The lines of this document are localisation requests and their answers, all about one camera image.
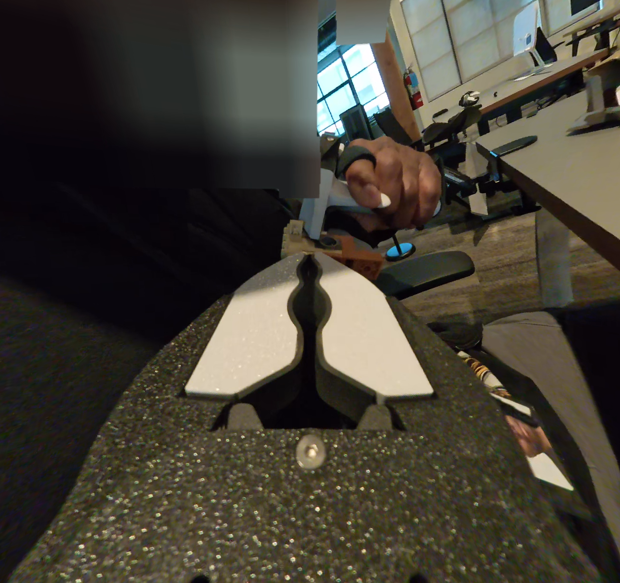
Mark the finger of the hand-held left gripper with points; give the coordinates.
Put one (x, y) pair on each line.
(317, 215)

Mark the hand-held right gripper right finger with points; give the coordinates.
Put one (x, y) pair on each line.
(373, 340)

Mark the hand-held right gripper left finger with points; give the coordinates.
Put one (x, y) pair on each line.
(252, 331)

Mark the tan plastic building piece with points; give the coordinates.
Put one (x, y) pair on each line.
(293, 239)

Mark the brown lattice building block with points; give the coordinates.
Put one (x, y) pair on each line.
(358, 258)

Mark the person's left hand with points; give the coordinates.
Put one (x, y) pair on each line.
(407, 176)

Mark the chair lever with blue knob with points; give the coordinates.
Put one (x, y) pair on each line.
(399, 251)

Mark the black office chair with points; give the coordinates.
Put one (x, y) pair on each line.
(392, 127)
(448, 127)

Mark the black chair armrest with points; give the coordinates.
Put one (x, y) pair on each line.
(426, 270)

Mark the person's dark jacket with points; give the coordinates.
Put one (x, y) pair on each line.
(145, 263)

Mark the red fire extinguisher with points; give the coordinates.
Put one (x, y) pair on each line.
(414, 90)

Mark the white desktop device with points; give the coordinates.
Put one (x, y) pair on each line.
(530, 40)

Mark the white stand with brown part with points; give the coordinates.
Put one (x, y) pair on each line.
(598, 93)

